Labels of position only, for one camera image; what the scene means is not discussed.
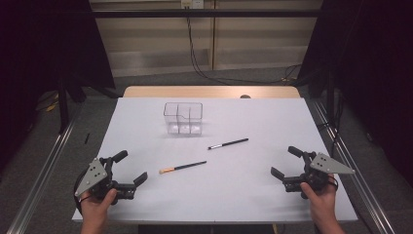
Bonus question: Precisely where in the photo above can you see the white wall outlet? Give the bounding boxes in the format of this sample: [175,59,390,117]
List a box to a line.
[180,0,205,10]

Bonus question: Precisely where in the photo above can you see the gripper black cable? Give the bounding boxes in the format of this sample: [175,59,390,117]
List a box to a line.
[327,176,340,193]
[73,172,87,215]

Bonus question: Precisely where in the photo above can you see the person's left hand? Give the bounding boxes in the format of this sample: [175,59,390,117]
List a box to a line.
[79,188,119,225]

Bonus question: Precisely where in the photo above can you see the person's right hand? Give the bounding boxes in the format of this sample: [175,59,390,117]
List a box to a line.
[299,174,339,225]

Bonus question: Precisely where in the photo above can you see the white table cover sheet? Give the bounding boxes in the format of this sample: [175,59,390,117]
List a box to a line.
[71,97,358,224]

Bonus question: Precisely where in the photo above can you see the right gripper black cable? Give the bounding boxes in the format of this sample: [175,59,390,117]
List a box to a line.
[327,176,340,193]

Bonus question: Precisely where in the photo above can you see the black curtain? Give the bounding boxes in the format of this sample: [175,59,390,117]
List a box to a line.
[296,0,413,186]
[0,0,116,170]

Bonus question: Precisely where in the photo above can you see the black metal stand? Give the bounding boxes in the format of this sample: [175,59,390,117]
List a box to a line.
[325,69,337,125]
[57,76,71,135]

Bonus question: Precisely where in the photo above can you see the yellow floor cable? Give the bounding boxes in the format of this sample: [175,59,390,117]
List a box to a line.
[45,100,60,113]

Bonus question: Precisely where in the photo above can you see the silver-ferrule black makeup brush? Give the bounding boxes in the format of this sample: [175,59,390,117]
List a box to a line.
[207,137,250,151]

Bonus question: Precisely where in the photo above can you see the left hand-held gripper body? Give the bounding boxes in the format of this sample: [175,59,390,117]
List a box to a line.
[74,157,137,206]

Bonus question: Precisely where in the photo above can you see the aluminium floor rail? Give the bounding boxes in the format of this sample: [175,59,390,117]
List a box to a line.
[6,106,82,234]
[311,100,395,234]

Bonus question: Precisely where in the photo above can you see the wooden table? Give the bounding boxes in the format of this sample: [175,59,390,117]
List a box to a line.
[122,85,301,99]

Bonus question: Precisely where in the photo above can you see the clear acrylic organizer box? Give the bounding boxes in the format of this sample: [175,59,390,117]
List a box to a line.
[163,101,204,137]

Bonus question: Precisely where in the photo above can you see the orange-tipped black makeup brush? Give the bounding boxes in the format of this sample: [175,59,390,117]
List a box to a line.
[158,160,207,176]

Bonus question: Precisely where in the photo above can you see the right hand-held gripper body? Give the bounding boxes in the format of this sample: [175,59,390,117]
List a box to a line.
[282,150,356,200]

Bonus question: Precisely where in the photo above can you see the black horizontal frame bar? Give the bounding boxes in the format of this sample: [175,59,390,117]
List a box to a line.
[91,9,322,19]

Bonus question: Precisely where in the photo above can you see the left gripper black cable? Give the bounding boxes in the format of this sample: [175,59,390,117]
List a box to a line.
[73,172,87,215]

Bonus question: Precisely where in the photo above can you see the black wall power cable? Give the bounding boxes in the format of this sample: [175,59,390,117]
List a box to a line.
[185,6,303,86]

